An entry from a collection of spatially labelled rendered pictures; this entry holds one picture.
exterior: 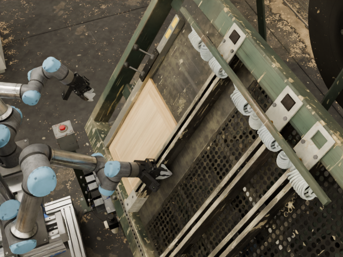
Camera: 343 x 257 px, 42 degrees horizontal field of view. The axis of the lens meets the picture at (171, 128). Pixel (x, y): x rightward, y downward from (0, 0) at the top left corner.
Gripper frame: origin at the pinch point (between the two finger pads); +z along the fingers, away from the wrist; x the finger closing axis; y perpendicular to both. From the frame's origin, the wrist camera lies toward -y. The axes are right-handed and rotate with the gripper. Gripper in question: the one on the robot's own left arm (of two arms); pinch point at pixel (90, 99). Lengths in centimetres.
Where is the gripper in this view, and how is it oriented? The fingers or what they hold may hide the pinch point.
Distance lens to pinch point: 246.9
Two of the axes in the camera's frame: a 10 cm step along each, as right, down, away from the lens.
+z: 4.9, 4.3, 7.6
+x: -3.2, -7.2, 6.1
